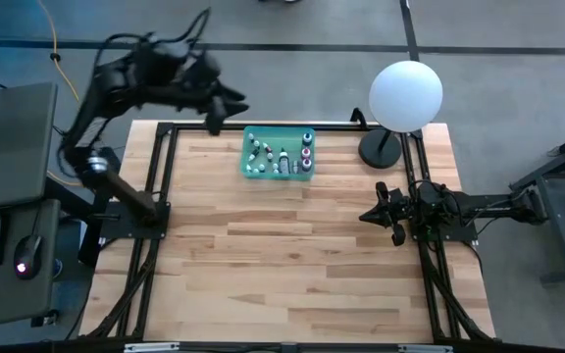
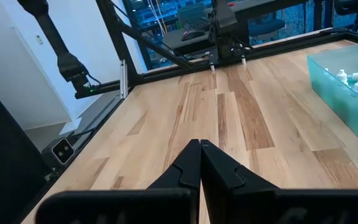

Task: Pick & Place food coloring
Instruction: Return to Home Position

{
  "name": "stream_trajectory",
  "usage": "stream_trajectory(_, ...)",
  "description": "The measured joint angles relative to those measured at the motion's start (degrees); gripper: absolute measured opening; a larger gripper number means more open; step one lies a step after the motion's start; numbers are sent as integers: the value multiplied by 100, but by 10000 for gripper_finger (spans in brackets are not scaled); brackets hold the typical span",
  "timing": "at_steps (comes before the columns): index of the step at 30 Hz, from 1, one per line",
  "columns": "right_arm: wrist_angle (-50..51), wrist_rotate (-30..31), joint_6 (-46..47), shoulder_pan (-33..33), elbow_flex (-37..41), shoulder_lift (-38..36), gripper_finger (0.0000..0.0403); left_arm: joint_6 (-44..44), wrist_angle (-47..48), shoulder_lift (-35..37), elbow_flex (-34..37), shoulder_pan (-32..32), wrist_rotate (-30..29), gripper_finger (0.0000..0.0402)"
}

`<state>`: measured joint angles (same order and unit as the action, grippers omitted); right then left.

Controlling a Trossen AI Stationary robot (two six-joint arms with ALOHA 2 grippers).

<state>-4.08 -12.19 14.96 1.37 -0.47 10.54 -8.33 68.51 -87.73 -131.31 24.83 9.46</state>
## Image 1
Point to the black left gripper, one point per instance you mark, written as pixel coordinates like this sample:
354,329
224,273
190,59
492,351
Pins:
204,73

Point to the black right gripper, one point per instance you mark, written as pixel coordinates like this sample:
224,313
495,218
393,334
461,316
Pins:
399,211

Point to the large black food coloring bottle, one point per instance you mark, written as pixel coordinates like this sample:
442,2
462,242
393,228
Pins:
284,163

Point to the large blue food coloring bottle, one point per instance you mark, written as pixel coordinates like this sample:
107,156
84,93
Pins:
307,138

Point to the large violet food coloring bottle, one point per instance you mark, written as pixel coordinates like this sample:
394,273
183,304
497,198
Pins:
307,164

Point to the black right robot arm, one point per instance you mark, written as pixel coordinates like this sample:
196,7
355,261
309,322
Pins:
483,206

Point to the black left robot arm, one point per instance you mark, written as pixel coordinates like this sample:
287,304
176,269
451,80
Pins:
116,88

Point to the teal translucent plastic bin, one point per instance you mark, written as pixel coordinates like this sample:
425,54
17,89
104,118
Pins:
287,135

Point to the black table clamp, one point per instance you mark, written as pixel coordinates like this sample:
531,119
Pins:
358,118

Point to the white globe lamp black base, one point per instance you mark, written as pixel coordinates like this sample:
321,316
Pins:
405,95

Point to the black metal cart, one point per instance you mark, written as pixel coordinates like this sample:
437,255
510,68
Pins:
557,220

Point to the grey side table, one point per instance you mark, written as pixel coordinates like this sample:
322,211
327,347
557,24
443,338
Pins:
13,147

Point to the black computer mouse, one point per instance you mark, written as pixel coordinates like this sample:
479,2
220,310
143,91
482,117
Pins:
27,255

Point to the black aluminium table frame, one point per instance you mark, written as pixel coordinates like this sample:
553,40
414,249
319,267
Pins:
336,126

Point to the silver edge bracket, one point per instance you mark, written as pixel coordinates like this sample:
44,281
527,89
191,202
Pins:
150,347
425,348

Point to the black gantry post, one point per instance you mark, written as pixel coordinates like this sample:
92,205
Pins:
93,235

